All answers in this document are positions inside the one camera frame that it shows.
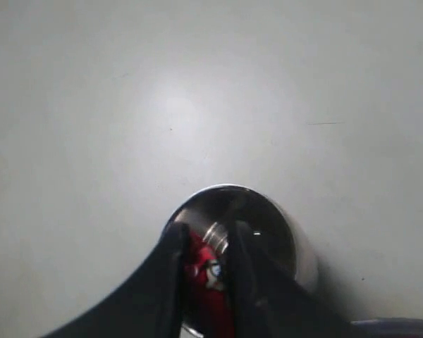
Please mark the steel bowl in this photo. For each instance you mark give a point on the steel bowl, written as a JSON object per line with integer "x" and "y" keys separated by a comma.
{"x": 392, "y": 327}

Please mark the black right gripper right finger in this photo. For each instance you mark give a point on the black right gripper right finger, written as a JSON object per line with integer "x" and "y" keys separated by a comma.
{"x": 267, "y": 302}

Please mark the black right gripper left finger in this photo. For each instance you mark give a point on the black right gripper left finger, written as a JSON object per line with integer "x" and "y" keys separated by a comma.
{"x": 148, "y": 303}

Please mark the stainless steel cup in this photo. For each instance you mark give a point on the stainless steel cup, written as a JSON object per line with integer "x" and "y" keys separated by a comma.
{"x": 211, "y": 211}

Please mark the red candy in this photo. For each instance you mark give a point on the red candy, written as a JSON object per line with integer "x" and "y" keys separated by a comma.
{"x": 206, "y": 290}

